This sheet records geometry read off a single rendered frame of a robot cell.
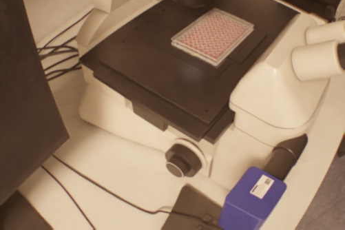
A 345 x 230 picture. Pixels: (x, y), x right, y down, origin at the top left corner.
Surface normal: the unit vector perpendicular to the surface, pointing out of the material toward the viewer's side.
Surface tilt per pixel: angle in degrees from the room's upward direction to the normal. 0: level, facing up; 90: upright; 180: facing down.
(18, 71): 86
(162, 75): 0
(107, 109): 49
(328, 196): 0
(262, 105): 86
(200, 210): 5
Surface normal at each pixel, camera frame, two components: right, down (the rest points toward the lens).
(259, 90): -0.61, 0.44
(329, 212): -0.02, -0.67
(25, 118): 0.78, 0.40
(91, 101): -0.47, 0.00
